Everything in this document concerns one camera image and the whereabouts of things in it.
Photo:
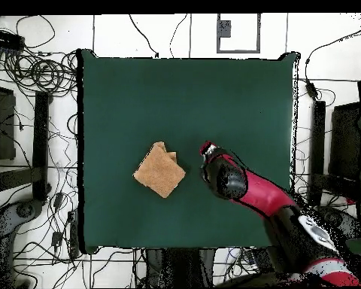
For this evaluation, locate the orange terry towel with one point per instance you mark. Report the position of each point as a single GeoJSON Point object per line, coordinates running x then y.
{"type": "Point", "coordinates": [161, 171]}

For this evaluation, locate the dark green table cloth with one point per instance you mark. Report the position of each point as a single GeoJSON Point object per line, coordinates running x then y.
{"type": "Point", "coordinates": [123, 105]}

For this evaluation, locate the dark grey square plate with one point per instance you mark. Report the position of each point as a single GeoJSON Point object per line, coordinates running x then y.
{"type": "Point", "coordinates": [225, 28]}

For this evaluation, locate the black power adapter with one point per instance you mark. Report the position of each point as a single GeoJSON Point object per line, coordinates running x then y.
{"type": "Point", "coordinates": [312, 90]}
{"type": "Point", "coordinates": [56, 238]}

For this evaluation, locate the black box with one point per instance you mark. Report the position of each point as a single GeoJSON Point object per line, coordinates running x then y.
{"type": "Point", "coordinates": [4, 126]}
{"type": "Point", "coordinates": [346, 141]}

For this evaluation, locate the narrow black power strip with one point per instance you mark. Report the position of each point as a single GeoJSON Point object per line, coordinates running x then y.
{"type": "Point", "coordinates": [73, 234]}

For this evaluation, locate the dark wheeled stand base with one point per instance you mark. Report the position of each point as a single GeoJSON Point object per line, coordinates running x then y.
{"type": "Point", "coordinates": [346, 222]}
{"type": "Point", "coordinates": [25, 209]}

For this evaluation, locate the long black power strip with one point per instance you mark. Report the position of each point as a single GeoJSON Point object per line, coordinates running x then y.
{"type": "Point", "coordinates": [6, 39]}

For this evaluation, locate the grey floor frame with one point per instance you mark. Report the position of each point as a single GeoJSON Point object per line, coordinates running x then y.
{"type": "Point", "coordinates": [218, 45]}

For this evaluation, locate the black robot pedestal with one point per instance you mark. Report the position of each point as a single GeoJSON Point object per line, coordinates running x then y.
{"type": "Point", "coordinates": [180, 268]}

